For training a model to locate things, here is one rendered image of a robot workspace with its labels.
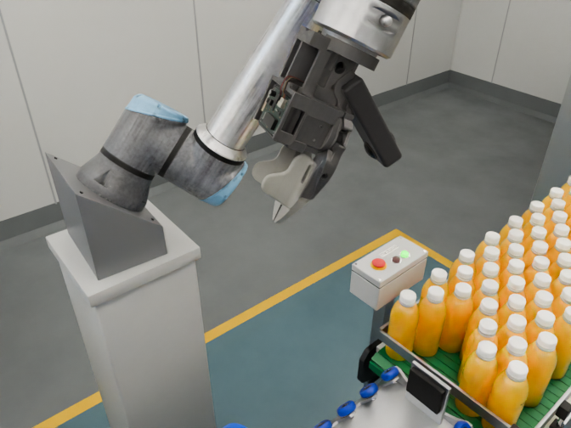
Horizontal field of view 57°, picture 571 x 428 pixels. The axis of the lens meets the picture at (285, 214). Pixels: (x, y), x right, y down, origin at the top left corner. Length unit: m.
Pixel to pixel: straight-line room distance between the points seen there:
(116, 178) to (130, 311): 0.37
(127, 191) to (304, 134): 0.87
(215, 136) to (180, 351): 0.70
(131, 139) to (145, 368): 0.69
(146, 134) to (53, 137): 2.20
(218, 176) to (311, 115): 0.83
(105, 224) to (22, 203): 2.32
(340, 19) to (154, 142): 0.88
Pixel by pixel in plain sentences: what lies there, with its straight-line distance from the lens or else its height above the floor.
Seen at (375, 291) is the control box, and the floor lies 1.06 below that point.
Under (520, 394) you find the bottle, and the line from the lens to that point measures 1.27.
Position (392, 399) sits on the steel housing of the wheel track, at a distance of 1.34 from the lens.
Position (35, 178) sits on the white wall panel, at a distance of 3.59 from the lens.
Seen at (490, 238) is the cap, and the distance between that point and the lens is 1.59.
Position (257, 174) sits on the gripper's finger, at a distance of 0.60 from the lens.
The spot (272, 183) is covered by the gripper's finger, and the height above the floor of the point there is 1.70.
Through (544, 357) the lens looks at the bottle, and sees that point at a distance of 1.34.
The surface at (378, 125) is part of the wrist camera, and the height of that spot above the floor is 1.75.
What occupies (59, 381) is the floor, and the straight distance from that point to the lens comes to 2.74.
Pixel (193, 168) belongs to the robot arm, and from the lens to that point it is 1.35.
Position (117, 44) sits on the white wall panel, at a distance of 3.51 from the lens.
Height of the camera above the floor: 1.99
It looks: 34 degrees down
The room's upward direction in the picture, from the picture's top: straight up
